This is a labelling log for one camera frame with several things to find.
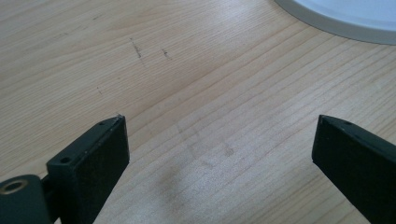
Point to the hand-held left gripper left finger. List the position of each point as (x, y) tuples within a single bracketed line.
[(90, 168)]

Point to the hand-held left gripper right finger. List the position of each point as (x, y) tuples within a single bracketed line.
[(358, 165)]

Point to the white round plate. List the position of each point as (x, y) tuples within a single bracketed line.
[(351, 15)]

